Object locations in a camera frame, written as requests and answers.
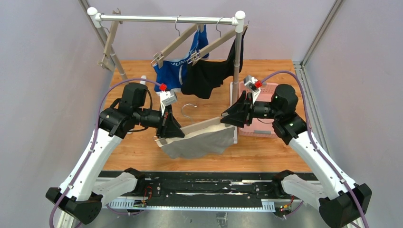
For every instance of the grey underwear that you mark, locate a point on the grey underwear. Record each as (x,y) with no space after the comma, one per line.
(214,139)

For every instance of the empty beige hanger far left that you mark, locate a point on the empty beige hanger far left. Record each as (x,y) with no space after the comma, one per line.
(106,62)

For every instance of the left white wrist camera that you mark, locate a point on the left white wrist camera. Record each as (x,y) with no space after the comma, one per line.
(167,97)

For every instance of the blue underwear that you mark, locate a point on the blue underwear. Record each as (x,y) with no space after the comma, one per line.
(173,72)

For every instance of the beige clip hanger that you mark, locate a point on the beige clip hanger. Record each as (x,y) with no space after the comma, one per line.
(190,128)

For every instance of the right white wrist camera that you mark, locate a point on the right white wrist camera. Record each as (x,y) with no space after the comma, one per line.
(254,85)

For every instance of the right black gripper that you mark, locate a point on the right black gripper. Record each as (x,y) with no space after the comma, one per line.
(248,110)

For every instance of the beige hanger with black underwear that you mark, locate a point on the beige hanger with black underwear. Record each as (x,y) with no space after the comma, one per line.
(196,56)

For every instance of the black underwear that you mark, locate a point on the black underwear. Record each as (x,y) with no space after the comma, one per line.
(204,76)

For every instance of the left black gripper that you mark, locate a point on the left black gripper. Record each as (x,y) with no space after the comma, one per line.
(163,123)

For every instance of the beige hanger with blue underwear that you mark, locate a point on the beige hanger with blue underwear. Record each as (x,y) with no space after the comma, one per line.
(159,57)

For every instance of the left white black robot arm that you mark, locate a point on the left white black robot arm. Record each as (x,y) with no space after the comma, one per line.
(78,195)

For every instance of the pink plastic basket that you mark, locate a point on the pink plastic basket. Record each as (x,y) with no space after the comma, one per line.
(264,128)

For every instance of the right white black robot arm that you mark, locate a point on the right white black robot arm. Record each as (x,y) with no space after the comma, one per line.
(338,198)

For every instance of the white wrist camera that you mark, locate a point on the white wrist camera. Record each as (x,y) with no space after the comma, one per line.
(254,85)
(167,97)

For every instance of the white silver clothes rack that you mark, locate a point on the white silver clothes rack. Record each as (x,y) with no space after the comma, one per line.
(216,27)

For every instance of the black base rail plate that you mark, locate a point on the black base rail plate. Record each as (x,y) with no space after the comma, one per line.
(211,190)

